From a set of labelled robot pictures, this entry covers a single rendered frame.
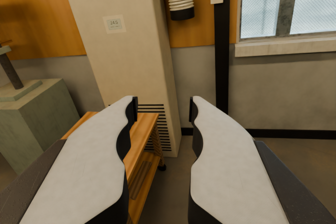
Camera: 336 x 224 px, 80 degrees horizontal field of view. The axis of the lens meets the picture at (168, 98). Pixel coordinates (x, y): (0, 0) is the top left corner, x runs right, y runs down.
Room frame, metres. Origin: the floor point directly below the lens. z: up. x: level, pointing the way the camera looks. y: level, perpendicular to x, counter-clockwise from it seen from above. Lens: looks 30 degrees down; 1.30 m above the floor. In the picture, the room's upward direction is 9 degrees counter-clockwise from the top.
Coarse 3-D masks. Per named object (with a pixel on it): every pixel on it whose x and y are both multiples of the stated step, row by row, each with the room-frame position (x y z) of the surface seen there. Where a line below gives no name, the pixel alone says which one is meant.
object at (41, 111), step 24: (0, 48) 1.46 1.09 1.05; (0, 96) 1.36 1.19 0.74; (24, 96) 1.39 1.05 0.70; (48, 96) 1.45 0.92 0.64; (0, 120) 1.25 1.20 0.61; (24, 120) 1.20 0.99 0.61; (48, 120) 1.36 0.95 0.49; (72, 120) 1.57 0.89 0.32; (0, 144) 1.30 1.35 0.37; (24, 144) 1.23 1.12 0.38; (48, 144) 1.26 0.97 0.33; (24, 168) 1.28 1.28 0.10
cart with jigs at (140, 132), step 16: (96, 112) 1.29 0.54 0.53; (144, 128) 1.01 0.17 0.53; (144, 144) 0.87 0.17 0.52; (160, 144) 1.13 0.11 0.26; (128, 160) 0.76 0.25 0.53; (144, 160) 1.08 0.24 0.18; (160, 160) 1.10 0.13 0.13; (128, 176) 0.66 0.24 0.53; (144, 176) 0.92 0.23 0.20; (144, 192) 0.82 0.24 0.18; (128, 208) 0.73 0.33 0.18
